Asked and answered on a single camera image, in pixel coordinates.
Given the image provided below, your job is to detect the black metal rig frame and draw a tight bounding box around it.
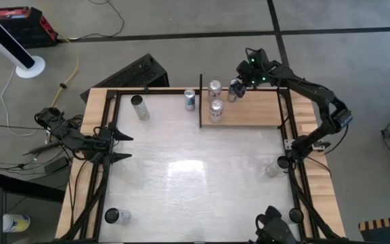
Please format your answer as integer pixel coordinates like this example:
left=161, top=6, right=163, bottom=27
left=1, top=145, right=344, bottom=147
left=59, top=86, right=347, bottom=244

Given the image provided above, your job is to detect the white wipes canister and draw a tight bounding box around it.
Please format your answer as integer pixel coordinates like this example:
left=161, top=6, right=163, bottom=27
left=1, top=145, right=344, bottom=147
left=2, top=213, right=31, bottom=234

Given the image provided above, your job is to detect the wooden shelf with black frame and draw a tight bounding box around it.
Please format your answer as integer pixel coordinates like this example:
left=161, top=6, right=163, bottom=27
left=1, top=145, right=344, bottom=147
left=198, top=73, right=289, bottom=129

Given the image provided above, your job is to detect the white cable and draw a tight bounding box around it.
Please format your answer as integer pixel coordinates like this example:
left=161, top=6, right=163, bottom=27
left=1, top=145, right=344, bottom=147
left=0, top=66, right=45, bottom=136

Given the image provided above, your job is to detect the black and red toolbox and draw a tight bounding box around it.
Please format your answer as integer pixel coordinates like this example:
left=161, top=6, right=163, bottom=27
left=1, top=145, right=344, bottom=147
left=0, top=5, right=59, bottom=49

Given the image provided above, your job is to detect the yellow cable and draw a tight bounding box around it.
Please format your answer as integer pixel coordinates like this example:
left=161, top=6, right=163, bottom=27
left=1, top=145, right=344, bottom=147
left=47, top=33, right=81, bottom=108

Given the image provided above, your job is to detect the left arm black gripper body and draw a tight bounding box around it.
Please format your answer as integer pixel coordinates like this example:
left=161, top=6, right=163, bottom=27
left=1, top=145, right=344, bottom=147
left=89, top=125, right=114, bottom=167

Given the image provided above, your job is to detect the silver Diet Coke can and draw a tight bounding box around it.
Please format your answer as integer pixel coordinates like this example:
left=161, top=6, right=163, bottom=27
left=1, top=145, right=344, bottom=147
left=207, top=79, right=223, bottom=104
left=209, top=98, right=225, bottom=123

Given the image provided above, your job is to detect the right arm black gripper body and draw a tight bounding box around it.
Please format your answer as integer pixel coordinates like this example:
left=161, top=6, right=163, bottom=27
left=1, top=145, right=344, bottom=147
left=237, top=60, right=257, bottom=88

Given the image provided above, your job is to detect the white floor stand round base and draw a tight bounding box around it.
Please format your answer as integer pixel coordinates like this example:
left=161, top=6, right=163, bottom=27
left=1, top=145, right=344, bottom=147
left=0, top=3, right=46, bottom=79

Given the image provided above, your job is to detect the tall white black-topped can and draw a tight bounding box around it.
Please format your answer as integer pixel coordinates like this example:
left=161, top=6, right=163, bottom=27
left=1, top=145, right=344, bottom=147
left=104, top=207, right=132, bottom=226
left=288, top=207, right=305, bottom=224
left=130, top=94, right=150, bottom=121
left=265, top=155, right=290, bottom=178

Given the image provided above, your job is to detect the black power brick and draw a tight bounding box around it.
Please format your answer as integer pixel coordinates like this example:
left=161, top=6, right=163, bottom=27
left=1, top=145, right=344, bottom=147
left=43, top=156, right=70, bottom=174

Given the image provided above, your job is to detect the black keyboard-like crate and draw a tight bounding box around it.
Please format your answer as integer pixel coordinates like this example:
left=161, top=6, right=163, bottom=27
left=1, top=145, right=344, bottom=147
left=79, top=53, right=171, bottom=104

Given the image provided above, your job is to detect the blue silver Red Bull can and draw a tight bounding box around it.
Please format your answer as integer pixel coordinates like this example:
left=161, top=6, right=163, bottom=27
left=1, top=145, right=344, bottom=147
left=183, top=88, right=196, bottom=112
left=227, top=79, right=242, bottom=103

